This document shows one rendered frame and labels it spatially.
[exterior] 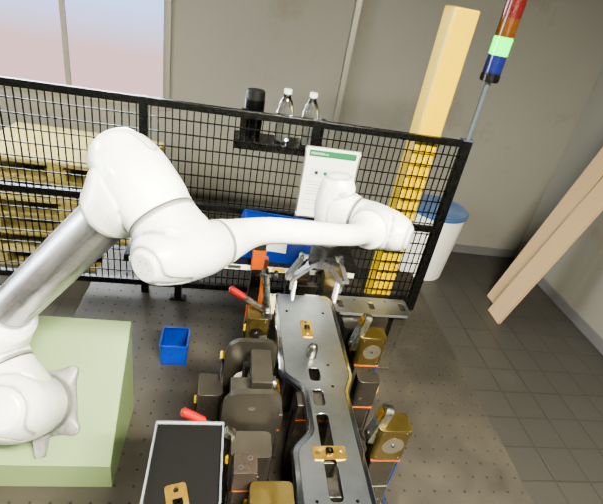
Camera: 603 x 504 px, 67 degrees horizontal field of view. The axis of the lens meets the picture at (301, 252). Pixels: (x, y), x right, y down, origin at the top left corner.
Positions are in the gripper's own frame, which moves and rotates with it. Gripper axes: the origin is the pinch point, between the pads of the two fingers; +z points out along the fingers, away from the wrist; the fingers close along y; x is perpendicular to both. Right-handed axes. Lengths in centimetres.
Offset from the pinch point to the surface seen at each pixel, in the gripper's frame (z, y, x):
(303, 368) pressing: 13.3, -3.1, -18.2
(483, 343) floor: 113, 161, 114
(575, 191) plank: 12, 221, 169
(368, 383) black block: 14.7, 16.6, -22.0
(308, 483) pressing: 13, -6, -54
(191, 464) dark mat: -3, -32, -61
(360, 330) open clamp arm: 6.6, 15.5, -7.4
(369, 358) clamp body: 17.3, 20.9, -8.5
